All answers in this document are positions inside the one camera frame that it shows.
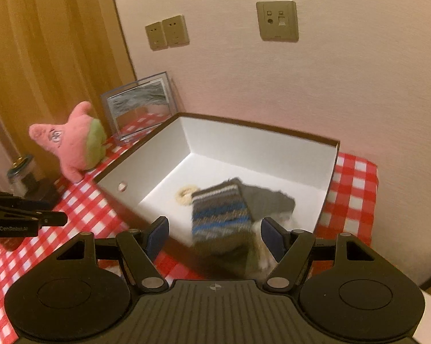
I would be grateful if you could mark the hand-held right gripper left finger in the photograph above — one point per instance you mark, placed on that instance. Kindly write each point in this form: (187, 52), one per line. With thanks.
(158, 236)

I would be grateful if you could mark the striped knit sock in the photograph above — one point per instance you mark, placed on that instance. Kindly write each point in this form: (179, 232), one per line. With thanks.
(219, 215)

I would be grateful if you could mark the beige wall power socket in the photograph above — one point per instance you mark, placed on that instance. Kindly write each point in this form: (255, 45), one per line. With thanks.
(155, 36)
(175, 31)

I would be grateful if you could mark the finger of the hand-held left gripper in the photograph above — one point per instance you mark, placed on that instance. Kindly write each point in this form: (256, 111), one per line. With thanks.
(18, 202)
(54, 218)

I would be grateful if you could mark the gray cloth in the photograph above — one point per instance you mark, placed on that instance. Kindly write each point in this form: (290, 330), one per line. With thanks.
(269, 200)

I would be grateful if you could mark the red white checked tablecloth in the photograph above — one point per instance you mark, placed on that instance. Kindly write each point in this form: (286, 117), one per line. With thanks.
(351, 200)

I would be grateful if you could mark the pink starfish plush toy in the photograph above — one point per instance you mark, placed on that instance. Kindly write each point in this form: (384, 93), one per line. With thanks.
(72, 139)

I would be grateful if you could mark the beige wall data socket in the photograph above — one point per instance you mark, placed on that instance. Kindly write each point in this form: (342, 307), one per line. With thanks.
(277, 20)

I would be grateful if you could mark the brown cardboard box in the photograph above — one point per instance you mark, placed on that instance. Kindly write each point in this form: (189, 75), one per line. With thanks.
(237, 150)

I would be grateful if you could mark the wooden door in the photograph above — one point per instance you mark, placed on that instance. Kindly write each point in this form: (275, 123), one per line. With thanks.
(58, 61)

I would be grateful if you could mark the clear framed sand picture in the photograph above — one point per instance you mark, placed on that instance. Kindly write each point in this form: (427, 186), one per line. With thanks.
(136, 105)

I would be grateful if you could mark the glass jar with dark lid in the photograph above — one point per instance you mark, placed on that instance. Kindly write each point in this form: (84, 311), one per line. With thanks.
(22, 175)

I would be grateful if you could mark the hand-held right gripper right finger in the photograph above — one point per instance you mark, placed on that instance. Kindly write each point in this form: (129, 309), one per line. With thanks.
(272, 240)

